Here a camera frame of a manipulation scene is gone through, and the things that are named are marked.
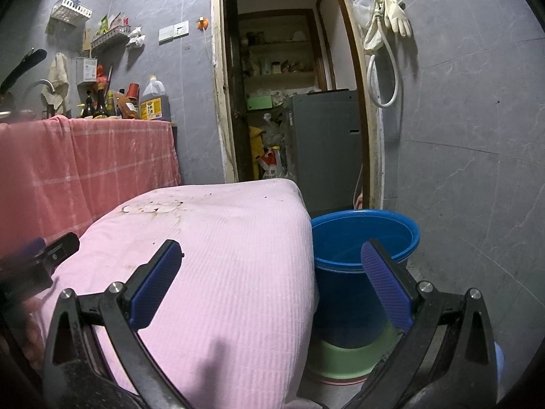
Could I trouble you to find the light blue plastic tub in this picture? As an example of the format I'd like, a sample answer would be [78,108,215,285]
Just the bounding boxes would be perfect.
[494,341,506,393]

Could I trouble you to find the cream rubber glove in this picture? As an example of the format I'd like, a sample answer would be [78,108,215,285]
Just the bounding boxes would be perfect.
[363,0,388,56]
[385,0,413,38]

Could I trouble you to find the white inner door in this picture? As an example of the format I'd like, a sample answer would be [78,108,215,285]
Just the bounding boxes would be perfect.
[316,0,358,90]

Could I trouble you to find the beige rag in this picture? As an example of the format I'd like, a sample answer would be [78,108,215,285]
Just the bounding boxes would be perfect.
[41,52,70,116]

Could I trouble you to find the cream door frame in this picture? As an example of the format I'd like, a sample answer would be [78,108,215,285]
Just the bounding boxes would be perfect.
[211,0,386,211]

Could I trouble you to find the white cable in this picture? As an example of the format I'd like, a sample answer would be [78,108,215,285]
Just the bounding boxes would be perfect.
[204,30,218,69]

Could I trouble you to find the large oil jug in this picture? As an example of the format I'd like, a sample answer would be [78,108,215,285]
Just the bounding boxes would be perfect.
[140,75,172,122]

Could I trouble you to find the metal faucet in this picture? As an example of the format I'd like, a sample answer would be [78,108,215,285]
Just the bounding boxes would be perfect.
[21,79,55,103]

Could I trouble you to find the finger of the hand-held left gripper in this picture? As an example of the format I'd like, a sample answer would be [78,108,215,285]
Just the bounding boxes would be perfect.
[43,232,80,266]
[0,237,45,265]

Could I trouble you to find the green plastic basin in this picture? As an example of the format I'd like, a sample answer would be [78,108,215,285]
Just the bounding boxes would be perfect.
[313,319,403,380]

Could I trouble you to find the grey washing machine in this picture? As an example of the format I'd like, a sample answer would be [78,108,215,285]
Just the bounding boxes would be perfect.
[283,89,364,218]

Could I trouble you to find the yellow bag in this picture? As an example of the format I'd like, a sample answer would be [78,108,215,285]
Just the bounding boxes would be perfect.
[249,125,267,167]

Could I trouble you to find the pink checked cloth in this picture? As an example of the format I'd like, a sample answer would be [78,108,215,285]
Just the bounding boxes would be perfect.
[0,115,182,248]

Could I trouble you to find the white red printed bag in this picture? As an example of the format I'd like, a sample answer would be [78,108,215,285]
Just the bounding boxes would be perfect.
[254,147,284,180]

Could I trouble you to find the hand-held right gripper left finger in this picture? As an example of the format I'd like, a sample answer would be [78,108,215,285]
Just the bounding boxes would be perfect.
[43,240,192,409]

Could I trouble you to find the metal wall shelf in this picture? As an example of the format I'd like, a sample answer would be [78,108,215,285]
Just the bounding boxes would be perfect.
[91,26,133,49]

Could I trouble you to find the clear plastic bags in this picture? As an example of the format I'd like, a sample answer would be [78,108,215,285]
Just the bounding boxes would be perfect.
[262,113,288,146]

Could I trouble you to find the black handled pan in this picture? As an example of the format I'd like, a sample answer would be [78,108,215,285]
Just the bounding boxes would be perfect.
[0,49,47,94]

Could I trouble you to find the white wall basket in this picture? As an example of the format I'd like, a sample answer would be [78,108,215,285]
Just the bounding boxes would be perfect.
[50,0,93,22]

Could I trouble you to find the blue plastic bucket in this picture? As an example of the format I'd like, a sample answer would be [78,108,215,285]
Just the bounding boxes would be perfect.
[310,209,421,349]

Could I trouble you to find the white hose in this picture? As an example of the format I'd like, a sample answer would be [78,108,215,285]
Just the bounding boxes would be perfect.
[366,9,402,108]

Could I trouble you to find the dark wooden door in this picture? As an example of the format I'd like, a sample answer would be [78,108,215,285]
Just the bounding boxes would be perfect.
[225,0,248,182]

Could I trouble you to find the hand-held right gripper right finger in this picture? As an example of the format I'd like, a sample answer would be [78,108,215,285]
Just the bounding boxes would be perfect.
[343,239,499,409]

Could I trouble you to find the clear hanging plastic bag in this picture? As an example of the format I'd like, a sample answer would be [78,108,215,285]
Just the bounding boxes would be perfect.
[353,0,375,26]

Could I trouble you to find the wooden shelf unit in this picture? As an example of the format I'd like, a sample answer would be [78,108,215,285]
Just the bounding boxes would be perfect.
[238,9,328,94]

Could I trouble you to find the person's left hand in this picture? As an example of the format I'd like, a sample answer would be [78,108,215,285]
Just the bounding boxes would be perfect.
[19,296,49,367]

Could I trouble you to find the pink floral blanket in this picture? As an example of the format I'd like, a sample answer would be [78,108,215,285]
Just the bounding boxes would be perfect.
[32,178,320,409]

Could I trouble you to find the brown sauce pouch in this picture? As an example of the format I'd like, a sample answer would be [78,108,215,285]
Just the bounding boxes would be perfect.
[115,91,141,120]

